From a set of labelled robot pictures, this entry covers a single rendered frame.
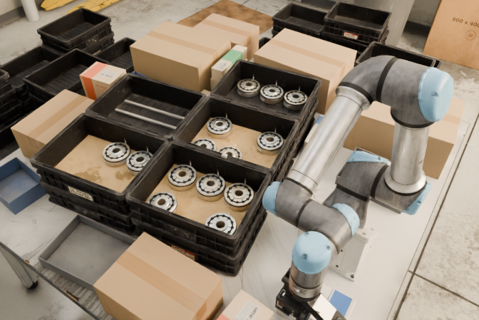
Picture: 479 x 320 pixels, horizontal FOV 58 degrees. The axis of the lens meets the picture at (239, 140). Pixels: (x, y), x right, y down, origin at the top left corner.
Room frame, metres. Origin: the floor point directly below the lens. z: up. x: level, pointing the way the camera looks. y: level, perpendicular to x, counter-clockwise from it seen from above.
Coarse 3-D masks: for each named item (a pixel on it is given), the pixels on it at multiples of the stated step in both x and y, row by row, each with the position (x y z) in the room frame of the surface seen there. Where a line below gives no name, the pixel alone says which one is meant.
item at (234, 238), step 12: (168, 144) 1.15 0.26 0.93; (180, 144) 1.15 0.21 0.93; (216, 156) 1.09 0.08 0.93; (252, 168) 1.03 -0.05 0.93; (264, 180) 0.97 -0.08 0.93; (132, 192) 0.92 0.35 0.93; (132, 204) 0.89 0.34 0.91; (144, 204) 0.87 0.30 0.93; (252, 204) 0.87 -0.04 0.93; (168, 216) 0.83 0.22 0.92; (180, 216) 0.82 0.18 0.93; (192, 228) 0.80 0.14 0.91; (204, 228) 0.78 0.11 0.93; (240, 228) 0.78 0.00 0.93; (228, 240) 0.75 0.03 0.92
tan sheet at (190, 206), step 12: (156, 192) 1.00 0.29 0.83; (180, 192) 1.00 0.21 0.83; (192, 192) 1.00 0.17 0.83; (180, 204) 0.95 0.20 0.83; (192, 204) 0.95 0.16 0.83; (204, 204) 0.95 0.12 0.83; (216, 204) 0.95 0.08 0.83; (192, 216) 0.90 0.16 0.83; (204, 216) 0.90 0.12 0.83; (240, 216) 0.90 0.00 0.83
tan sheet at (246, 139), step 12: (204, 132) 1.32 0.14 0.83; (240, 132) 1.32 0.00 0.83; (252, 132) 1.32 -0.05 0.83; (216, 144) 1.25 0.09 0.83; (228, 144) 1.25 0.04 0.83; (240, 144) 1.25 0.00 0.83; (252, 144) 1.25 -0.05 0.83; (252, 156) 1.19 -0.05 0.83; (264, 156) 1.19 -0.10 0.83; (276, 156) 1.19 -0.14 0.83
